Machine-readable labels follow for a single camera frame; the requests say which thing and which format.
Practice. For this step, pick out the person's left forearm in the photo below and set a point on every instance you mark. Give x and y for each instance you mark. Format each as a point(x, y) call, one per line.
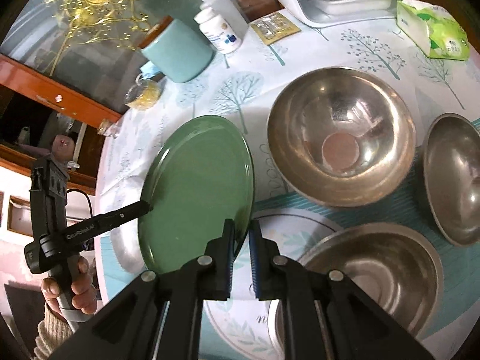
point(52, 333)

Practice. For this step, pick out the gold blister pack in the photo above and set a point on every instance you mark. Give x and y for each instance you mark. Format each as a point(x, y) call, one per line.
point(275, 28)

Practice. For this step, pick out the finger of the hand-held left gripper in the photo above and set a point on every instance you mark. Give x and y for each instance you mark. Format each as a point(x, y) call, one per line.
point(129, 212)

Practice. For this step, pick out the tree print tablecloth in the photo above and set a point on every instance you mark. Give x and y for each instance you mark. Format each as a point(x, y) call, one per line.
point(232, 93)

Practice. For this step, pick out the green tissue pack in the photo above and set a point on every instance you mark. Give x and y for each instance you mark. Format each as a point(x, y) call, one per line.
point(438, 33)

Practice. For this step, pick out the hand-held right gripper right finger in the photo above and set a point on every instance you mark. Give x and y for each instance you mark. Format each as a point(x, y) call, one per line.
point(255, 258)

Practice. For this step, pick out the small steel bowl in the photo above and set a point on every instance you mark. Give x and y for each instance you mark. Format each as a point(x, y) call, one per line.
point(457, 187)

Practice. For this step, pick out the large steel bowl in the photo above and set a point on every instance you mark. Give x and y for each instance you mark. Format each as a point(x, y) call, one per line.
point(300, 131)

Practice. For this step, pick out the white pill bottle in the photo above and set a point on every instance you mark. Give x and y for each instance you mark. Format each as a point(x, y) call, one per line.
point(221, 33)

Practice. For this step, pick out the blue tag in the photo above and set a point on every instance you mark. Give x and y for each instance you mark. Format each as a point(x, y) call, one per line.
point(149, 70)

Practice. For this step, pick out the wooden glass door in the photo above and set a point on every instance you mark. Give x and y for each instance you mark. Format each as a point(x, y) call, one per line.
point(37, 30)

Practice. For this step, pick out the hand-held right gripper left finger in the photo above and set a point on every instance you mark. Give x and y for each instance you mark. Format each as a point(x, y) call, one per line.
point(229, 258)

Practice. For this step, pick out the teal canister with wooden lid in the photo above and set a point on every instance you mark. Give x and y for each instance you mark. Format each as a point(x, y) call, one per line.
point(180, 56)

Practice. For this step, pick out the small jar with yellow contents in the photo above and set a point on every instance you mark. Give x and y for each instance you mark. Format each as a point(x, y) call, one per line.
point(144, 95)

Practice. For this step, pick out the small clear glass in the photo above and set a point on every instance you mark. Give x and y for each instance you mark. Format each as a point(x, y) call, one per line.
point(108, 127)

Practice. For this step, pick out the person's left hand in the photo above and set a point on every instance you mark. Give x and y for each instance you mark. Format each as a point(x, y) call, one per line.
point(84, 292)

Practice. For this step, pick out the green plate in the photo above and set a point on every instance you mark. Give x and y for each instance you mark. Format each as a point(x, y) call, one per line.
point(195, 180)

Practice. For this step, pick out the clear wash bottle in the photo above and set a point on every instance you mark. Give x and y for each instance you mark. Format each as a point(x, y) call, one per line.
point(221, 3)

